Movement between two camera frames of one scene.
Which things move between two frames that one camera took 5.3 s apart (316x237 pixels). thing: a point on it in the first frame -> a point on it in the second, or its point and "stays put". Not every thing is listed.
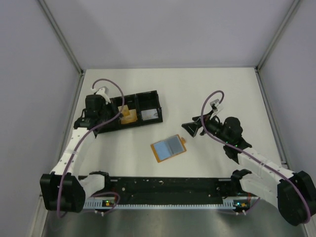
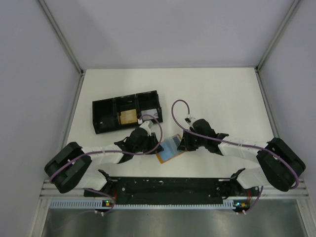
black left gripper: (111, 107) -> (153, 141)
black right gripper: (192, 127) -> (185, 144)
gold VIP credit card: (125, 110) -> (128, 116)
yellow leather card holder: (169, 147) stays put
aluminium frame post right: (291, 12) stays put
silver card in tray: (149, 114) stays put
